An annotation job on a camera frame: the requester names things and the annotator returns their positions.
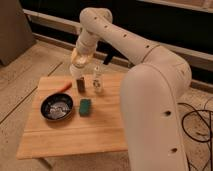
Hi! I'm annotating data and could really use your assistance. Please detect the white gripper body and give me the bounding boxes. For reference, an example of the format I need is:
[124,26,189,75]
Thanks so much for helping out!
[71,48,93,67]

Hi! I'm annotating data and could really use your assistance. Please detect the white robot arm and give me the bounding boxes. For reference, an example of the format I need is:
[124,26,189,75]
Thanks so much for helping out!
[70,7,192,171]

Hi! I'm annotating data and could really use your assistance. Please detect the dark eraser block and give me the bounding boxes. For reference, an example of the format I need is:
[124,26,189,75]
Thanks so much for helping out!
[76,78,85,93]

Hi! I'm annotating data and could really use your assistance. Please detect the clear glass bottle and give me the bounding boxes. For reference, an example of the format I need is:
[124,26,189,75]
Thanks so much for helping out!
[93,66,103,93]

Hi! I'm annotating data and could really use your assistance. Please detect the green sponge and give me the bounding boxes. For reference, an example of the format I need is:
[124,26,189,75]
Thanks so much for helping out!
[79,99,91,117]

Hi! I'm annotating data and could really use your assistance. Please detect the black frying pan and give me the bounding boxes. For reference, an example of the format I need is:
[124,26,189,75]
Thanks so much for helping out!
[40,82,73,121]

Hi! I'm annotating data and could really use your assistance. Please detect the grey cabinet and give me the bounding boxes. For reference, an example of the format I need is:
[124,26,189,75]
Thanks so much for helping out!
[0,0,36,66]

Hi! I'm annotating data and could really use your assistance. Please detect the wooden table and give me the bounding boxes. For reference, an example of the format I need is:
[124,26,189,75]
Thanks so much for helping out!
[16,73,127,159]

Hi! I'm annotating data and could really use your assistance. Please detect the grey wall rail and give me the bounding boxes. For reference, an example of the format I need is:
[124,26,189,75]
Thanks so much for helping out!
[24,9,213,72]

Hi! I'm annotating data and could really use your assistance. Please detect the black floor cables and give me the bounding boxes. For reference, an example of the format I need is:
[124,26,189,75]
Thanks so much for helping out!
[176,96,213,171]

